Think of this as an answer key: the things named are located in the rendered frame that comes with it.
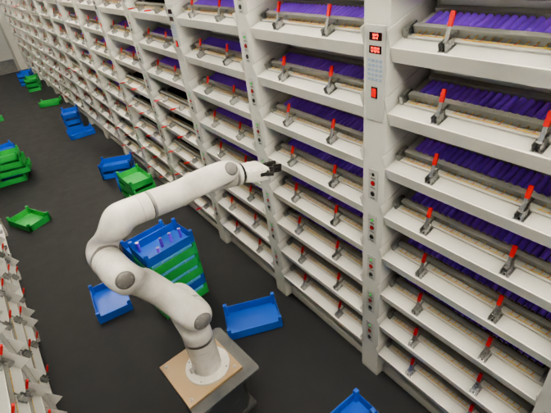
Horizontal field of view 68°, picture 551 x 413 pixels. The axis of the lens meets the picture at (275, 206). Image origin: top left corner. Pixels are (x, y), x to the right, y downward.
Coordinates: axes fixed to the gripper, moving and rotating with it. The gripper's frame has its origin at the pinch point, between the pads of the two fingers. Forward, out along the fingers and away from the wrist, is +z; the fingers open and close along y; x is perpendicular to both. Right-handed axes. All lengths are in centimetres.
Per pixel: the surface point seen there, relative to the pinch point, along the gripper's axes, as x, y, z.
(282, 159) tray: -7.5, -21.8, 21.3
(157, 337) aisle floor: -115, -57, -33
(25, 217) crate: -120, -261, -71
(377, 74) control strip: 39, 36, 9
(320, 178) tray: -7.7, 4.0, 21.4
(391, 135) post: 20.6, 39.8, 15.7
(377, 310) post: -57, 38, 29
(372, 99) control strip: 31.3, 34.5, 10.4
